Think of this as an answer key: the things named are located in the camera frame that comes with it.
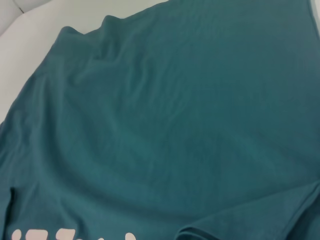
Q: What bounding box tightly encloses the teal t-shirt with FREE print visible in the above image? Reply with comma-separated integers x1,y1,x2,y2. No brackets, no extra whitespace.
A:
0,0,320,240

